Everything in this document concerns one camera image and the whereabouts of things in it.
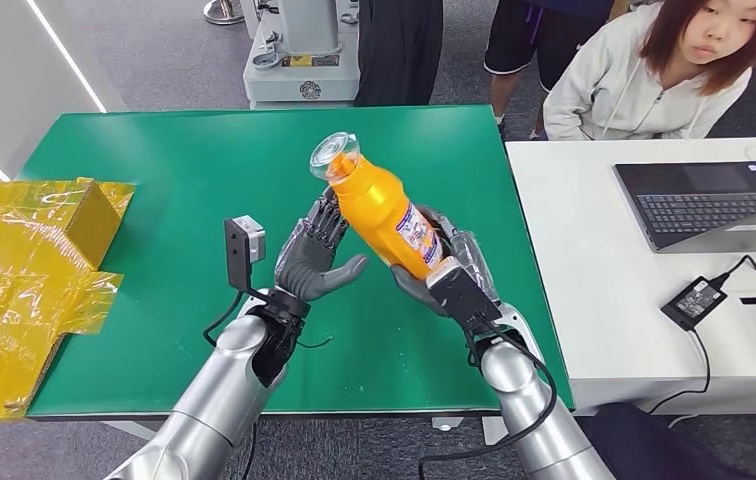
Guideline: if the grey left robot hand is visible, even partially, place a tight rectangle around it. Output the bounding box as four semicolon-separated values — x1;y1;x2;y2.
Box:
274;187;371;303

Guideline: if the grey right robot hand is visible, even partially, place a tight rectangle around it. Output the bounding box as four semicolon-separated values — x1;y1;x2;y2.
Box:
391;206;503;318

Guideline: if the orange bottle with clear cap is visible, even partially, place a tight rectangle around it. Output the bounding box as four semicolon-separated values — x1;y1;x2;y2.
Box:
308;131;446;282

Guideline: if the person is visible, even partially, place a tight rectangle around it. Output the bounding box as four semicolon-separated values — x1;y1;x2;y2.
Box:
354;0;444;108
483;0;618;140
542;0;756;142

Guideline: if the black power adapter brick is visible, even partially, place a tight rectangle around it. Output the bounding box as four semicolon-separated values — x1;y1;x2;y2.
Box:
660;276;728;333

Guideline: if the dark grey laptop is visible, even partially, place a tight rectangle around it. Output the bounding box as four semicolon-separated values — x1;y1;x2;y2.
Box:
613;160;756;255

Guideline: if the black padded seat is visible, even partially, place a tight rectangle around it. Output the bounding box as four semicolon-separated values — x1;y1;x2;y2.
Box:
579;402;756;480

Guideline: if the round metal stanchion base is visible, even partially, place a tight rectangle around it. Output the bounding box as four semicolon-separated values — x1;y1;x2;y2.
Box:
202;0;247;26

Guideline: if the yellow film wrapped cardboard box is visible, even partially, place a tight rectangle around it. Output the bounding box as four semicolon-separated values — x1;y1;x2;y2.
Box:
0;176;136;421

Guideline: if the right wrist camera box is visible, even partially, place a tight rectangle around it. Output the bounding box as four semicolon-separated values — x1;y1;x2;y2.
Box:
426;256;504;336

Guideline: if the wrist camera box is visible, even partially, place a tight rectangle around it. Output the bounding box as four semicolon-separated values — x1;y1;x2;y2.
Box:
426;256;504;336
224;215;273;299

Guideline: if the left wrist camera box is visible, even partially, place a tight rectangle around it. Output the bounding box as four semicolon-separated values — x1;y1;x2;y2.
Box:
224;215;273;299

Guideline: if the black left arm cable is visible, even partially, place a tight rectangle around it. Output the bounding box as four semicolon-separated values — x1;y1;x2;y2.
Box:
202;290;260;480

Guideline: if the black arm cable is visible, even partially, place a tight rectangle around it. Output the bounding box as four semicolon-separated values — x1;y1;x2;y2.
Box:
416;327;559;480
202;290;260;480

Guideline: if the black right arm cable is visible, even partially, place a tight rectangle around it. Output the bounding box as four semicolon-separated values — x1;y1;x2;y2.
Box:
416;327;559;480

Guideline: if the white machine pedestal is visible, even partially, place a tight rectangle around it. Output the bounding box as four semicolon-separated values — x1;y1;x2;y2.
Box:
242;0;361;111

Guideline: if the black power cord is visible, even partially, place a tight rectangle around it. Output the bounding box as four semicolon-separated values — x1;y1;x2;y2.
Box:
646;327;712;417

